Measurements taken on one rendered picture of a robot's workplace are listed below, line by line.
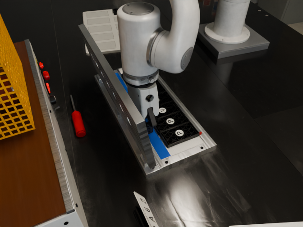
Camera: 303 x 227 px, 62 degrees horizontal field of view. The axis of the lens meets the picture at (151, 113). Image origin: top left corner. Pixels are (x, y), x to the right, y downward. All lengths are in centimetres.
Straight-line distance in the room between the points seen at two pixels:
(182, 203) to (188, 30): 38
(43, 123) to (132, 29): 25
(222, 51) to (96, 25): 59
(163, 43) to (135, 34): 6
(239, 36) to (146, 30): 70
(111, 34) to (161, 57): 72
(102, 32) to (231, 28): 55
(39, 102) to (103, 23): 77
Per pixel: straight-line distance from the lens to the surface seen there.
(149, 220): 54
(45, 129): 52
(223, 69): 100
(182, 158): 66
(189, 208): 62
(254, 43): 114
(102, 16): 136
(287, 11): 360
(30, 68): 70
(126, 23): 50
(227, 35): 112
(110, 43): 112
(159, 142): 69
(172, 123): 72
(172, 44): 47
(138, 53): 51
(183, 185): 64
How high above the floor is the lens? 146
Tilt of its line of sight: 45 degrees down
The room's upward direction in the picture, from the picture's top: straight up
